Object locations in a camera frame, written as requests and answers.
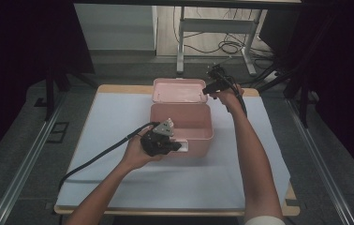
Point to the person's right hand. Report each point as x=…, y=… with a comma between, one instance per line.
x=229, y=97

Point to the pale blue table cloth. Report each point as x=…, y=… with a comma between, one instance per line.
x=128, y=187

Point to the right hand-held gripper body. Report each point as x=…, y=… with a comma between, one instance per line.
x=218, y=75

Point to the person's left hand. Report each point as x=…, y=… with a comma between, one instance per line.
x=134, y=153

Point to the metal floor rail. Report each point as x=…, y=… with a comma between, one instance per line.
x=25, y=162
x=318, y=162

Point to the white power strip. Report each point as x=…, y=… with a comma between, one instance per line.
x=272, y=76

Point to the dark curtain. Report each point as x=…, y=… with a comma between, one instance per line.
x=16, y=62
x=346, y=78

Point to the pink storage box with lid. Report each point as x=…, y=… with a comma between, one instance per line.
x=181, y=125

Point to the wooden table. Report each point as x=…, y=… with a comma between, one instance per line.
x=125, y=88

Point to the black stand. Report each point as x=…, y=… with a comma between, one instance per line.
x=303, y=103
x=49, y=93

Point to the white desk frame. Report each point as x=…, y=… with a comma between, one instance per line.
x=215, y=25

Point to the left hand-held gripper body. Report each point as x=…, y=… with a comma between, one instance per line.
x=156, y=143

